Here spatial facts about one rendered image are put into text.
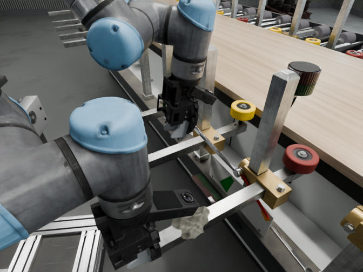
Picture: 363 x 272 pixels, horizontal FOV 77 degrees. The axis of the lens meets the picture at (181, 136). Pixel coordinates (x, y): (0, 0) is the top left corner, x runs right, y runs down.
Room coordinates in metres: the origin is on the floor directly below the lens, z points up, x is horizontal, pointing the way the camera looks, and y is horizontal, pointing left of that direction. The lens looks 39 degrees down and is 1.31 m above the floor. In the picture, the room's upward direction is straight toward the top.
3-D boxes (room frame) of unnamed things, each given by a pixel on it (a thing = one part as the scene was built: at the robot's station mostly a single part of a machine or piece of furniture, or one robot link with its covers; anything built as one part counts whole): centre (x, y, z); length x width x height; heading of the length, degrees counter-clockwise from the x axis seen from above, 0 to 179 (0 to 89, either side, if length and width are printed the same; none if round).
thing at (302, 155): (0.42, -0.31, 0.85); 0.08 x 0.08 x 0.11
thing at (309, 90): (0.42, -0.24, 1.10); 0.06 x 0.06 x 0.02
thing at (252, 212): (0.42, -0.16, 0.75); 0.26 x 0.01 x 0.10; 29
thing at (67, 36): (1.86, 0.70, 0.81); 0.44 x 0.03 x 0.04; 119
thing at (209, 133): (0.60, -0.08, 0.82); 0.14 x 0.06 x 0.05; 29
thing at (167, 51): (0.84, 0.05, 0.88); 0.04 x 0.04 x 0.48; 29
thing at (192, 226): (0.26, -0.02, 0.87); 0.09 x 0.07 x 0.02; 119
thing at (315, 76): (0.42, -0.24, 1.12); 0.06 x 0.06 x 0.02
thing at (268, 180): (0.38, -0.21, 0.84); 0.14 x 0.06 x 0.05; 29
